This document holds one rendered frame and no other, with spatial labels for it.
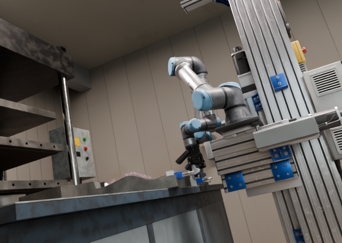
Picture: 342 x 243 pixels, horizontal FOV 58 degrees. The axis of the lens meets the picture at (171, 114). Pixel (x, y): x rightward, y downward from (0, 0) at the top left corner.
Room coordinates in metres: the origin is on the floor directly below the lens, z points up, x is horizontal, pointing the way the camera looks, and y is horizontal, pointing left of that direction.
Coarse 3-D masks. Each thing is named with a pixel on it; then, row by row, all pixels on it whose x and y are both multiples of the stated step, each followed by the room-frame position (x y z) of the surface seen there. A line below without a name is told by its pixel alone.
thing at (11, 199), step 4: (0, 196) 1.59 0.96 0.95; (4, 196) 1.61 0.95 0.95; (8, 196) 1.63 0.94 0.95; (12, 196) 1.66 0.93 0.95; (16, 196) 1.68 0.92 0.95; (20, 196) 1.71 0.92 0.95; (0, 200) 1.59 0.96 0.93; (4, 200) 1.61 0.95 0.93; (8, 200) 1.63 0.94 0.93; (12, 200) 1.65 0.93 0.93; (16, 200) 1.68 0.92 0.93; (0, 204) 1.58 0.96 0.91; (4, 204) 1.61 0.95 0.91
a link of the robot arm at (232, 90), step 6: (222, 84) 1.52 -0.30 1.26; (228, 84) 1.51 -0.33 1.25; (234, 84) 1.51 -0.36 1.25; (228, 90) 1.50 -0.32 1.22; (234, 90) 1.51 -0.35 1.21; (240, 90) 1.53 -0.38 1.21; (228, 96) 1.50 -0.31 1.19; (234, 96) 1.51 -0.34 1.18; (240, 96) 1.52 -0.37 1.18; (228, 102) 1.51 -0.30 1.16; (234, 102) 1.51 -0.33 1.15; (240, 102) 1.52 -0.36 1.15; (222, 108) 1.55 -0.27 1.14
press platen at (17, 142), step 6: (0, 138) 1.62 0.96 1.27; (6, 138) 1.65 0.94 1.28; (12, 138) 1.69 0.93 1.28; (0, 144) 1.62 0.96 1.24; (6, 144) 1.65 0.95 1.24; (12, 144) 1.69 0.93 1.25; (18, 144) 1.73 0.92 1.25; (24, 144) 1.77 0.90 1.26; (30, 144) 1.81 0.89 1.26; (36, 144) 1.86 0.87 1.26; (42, 144) 1.90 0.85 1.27; (48, 144) 1.95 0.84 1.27; (54, 144) 2.01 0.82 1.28; (60, 144) 2.06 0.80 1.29; (48, 150) 1.98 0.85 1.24; (54, 150) 2.02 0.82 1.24; (60, 150) 2.05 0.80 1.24
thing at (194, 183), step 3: (195, 177) 1.88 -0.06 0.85; (210, 177) 1.86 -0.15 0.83; (192, 180) 1.88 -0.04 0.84; (195, 180) 1.87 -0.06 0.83; (198, 180) 1.87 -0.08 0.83; (201, 180) 1.87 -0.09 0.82; (204, 180) 1.88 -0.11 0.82; (192, 183) 1.88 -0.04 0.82; (195, 183) 1.87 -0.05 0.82; (198, 183) 1.87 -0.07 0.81
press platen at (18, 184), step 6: (0, 180) 1.60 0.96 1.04; (6, 180) 1.64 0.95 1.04; (12, 180) 1.67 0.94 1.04; (18, 180) 1.71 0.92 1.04; (24, 180) 1.75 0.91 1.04; (30, 180) 1.79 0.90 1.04; (36, 180) 1.83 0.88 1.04; (42, 180) 1.88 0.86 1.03; (48, 180) 1.92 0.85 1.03; (54, 180) 1.97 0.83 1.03; (60, 180) 2.02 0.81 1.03; (66, 180) 2.08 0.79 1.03; (0, 186) 1.60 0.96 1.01; (6, 186) 1.64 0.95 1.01; (12, 186) 1.67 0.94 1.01; (18, 186) 1.71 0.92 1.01; (24, 186) 1.75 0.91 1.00; (30, 186) 1.79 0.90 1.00; (36, 186) 1.83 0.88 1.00; (42, 186) 1.87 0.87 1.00; (48, 186) 1.92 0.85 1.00; (54, 186) 1.97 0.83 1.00
